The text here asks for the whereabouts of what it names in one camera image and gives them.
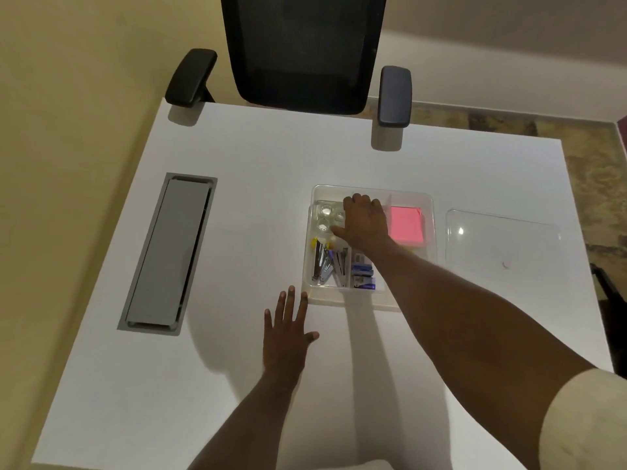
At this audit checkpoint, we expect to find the person's left hand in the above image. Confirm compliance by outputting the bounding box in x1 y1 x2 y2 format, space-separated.
263 286 320 376

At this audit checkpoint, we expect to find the person's right hand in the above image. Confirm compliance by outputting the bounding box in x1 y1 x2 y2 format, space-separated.
331 193 393 252

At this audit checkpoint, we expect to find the person's right forearm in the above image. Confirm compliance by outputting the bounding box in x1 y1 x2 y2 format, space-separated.
354 238 597 470

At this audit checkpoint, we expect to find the person's left forearm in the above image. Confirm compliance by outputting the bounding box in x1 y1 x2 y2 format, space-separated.
187 371 305 470

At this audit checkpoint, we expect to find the clear divider tray insert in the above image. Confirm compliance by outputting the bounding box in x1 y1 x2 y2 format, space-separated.
302 202 379 295

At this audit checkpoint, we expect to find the pink sticky note pad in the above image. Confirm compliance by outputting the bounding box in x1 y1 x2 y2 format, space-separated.
389 205 424 246

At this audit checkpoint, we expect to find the clear plastic storage box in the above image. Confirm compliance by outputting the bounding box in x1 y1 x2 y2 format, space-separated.
309 184 439 312

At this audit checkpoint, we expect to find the black chair armrest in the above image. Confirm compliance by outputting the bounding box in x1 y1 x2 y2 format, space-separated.
164 48 218 109
378 65 412 128

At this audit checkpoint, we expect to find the clear plastic box lid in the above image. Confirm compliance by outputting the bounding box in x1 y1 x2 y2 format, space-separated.
444 209 563 278

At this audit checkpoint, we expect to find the black mesh chair backrest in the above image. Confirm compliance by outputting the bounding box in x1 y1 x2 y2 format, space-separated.
219 0 388 116

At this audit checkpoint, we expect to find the dark chair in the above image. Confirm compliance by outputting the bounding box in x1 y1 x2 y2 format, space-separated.
589 262 627 380

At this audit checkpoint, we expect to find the white shirt sleeve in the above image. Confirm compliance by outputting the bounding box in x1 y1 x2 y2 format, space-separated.
538 368 627 470

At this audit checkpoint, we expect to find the grey desk cable cover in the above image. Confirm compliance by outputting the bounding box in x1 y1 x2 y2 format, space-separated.
116 172 218 336

